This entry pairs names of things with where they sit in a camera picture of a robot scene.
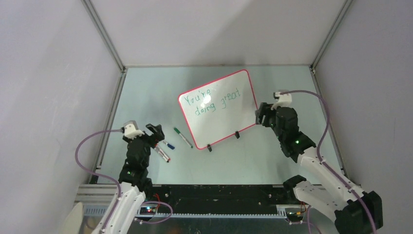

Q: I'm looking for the right electronics board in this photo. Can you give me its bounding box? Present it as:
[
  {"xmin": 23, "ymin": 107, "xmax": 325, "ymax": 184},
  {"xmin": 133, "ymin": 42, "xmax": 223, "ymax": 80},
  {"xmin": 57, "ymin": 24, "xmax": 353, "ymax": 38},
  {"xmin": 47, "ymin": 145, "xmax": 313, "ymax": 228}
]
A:
[{"xmin": 286, "ymin": 212, "xmax": 305, "ymax": 219}]

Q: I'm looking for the left electronics board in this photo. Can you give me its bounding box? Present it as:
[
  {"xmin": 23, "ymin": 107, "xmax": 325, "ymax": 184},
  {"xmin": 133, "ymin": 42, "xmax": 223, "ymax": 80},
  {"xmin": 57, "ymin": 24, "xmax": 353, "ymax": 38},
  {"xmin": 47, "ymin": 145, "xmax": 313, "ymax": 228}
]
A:
[{"xmin": 139, "ymin": 206, "xmax": 157, "ymax": 216}]

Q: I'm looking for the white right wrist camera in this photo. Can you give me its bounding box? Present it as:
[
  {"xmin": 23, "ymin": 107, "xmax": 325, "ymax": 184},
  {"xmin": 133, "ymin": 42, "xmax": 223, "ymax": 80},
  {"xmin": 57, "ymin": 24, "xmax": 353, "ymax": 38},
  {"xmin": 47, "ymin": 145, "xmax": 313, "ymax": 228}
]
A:
[{"xmin": 271, "ymin": 90, "xmax": 292, "ymax": 110}]

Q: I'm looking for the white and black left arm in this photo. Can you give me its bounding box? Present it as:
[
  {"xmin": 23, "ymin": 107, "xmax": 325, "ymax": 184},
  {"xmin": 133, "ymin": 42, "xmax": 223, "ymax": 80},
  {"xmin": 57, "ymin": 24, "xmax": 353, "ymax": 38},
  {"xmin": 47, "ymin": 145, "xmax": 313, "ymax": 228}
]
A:
[{"xmin": 92, "ymin": 121, "xmax": 165, "ymax": 234}]

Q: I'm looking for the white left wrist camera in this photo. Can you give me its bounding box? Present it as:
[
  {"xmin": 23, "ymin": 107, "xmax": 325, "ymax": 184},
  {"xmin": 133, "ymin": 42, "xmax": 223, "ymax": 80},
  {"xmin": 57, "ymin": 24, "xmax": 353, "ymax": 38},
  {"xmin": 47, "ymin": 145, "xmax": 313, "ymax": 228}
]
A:
[{"xmin": 122, "ymin": 120, "xmax": 145, "ymax": 139}]

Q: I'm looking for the red framed whiteboard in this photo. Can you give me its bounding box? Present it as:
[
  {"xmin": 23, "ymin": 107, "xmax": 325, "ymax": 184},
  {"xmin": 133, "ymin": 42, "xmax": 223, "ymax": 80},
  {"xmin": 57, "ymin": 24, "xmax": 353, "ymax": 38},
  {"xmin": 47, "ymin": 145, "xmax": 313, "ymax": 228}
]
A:
[{"xmin": 178, "ymin": 69, "xmax": 258, "ymax": 150}]

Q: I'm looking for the blue capped white marker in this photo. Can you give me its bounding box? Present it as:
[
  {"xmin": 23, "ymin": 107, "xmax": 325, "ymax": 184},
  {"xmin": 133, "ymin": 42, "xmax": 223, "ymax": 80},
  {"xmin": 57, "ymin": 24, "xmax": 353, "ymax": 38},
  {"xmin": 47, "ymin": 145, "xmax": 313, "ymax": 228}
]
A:
[{"xmin": 162, "ymin": 140, "xmax": 175, "ymax": 150}]

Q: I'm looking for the green capped white marker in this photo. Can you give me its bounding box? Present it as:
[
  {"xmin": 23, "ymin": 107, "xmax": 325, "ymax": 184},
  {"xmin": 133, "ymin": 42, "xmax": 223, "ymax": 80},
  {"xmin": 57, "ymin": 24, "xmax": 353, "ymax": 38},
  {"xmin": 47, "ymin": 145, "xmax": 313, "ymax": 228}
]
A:
[{"xmin": 173, "ymin": 127, "xmax": 193, "ymax": 148}]

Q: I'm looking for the electronics board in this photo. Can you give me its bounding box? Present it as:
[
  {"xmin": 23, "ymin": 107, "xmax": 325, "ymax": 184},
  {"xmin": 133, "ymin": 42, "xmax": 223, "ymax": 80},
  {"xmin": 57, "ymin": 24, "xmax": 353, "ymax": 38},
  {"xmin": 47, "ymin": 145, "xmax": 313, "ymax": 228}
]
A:
[
  {"xmin": 286, "ymin": 212, "xmax": 305, "ymax": 219},
  {"xmin": 139, "ymin": 206, "xmax": 157, "ymax": 216}
]

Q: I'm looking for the red capped white marker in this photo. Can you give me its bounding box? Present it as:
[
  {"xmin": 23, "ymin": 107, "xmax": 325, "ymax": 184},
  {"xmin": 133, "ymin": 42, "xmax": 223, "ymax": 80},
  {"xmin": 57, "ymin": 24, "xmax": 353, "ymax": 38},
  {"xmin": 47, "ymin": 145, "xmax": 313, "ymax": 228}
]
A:
[{"xmin": 155, "ymin": 145, "xmax": 171, "ymax": 162}]

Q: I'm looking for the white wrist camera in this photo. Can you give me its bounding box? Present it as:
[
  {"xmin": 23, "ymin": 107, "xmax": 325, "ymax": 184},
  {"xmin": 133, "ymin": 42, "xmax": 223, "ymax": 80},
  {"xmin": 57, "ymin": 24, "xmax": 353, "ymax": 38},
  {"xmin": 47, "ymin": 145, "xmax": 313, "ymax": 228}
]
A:
[
  {"xmin": 271, "ymin": 90, "xmax": 292, "ymax": 110},
  {"xmin": 122, "ymin": 120, "xmax": 145, "ymax": 139}
]

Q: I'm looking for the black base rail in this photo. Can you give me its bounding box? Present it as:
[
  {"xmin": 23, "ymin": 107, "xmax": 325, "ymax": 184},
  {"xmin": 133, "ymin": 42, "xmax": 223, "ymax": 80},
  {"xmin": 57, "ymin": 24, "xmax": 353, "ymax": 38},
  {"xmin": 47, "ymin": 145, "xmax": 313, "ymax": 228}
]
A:
[{"xmin": 147, "ymin": 185, "xmax": 300, "ymax": 215}]

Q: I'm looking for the black capped white marker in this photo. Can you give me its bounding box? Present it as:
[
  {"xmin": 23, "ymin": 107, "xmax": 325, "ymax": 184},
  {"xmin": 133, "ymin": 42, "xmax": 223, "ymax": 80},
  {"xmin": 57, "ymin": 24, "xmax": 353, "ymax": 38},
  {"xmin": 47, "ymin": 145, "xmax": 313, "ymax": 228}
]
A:
[{"xmin": 154, "ymin": 147, "xmax": 169, "ymax": 163}]

